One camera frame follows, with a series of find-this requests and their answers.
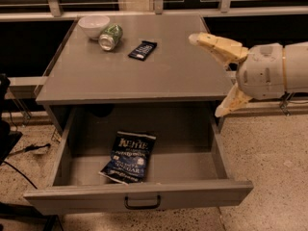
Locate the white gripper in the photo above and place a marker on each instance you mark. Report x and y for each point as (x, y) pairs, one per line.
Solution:
(261, 71)

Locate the blue Kettle chip bag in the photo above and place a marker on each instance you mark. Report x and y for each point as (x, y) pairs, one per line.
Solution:
(129, 157)

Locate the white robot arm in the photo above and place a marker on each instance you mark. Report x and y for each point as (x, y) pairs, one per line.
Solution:
(295, 68)

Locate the grey cabinet with counter top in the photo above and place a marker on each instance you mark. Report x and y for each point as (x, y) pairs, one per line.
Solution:
(175, 70)

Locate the open grey top drawer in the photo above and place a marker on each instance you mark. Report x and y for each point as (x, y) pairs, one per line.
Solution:
(187, 168)

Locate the dark blue candy bar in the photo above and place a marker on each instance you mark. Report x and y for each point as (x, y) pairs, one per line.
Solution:
(142, 51)

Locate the green soda can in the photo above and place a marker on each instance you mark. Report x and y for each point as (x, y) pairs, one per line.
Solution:
(110, 37)

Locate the white ceramic bowl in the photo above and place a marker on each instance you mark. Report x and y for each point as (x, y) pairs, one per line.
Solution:
(93, 25)

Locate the metal window railing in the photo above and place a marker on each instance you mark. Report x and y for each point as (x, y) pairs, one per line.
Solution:
(103, 108)

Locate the black equipment at left edge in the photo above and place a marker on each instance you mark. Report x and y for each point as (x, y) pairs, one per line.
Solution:
(8, 138)

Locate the black drawer handle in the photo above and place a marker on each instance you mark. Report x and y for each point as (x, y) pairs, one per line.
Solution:
(142, 204)

